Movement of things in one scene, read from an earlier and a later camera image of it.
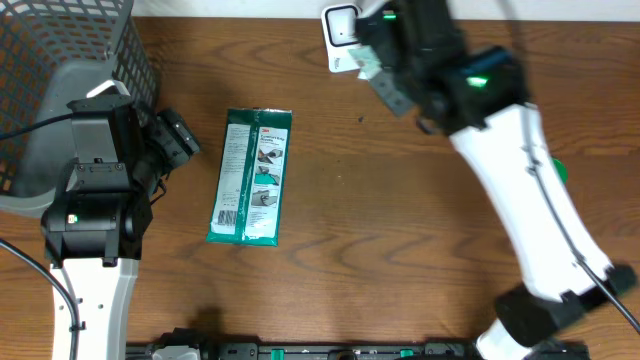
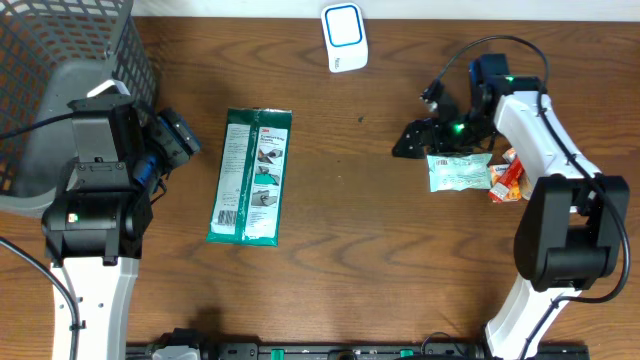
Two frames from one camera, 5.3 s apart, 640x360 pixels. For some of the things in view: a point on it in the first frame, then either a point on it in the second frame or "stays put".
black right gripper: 413,101 -> 417,127
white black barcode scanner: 339,30 stays put
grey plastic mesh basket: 52,51 stays put
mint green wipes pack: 368,61 -> 459,171
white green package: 247,200 stays put
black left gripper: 173,137 stays put
